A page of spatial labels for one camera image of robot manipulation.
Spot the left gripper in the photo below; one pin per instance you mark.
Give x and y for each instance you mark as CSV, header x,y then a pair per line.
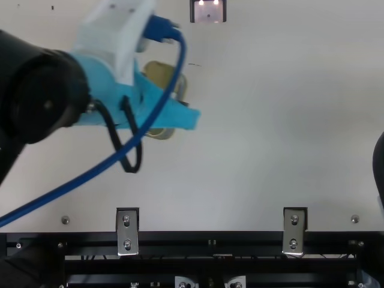
x,y
102,99

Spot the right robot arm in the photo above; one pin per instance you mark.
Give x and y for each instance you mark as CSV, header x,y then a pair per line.
x,y
379,168

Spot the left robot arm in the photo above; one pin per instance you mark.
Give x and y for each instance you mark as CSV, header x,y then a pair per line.
x,y
36,96

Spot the small square scanner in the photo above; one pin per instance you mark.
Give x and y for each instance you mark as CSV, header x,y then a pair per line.
x,y
208,12

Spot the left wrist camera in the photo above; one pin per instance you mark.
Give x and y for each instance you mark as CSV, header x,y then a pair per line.
x,y
114,30

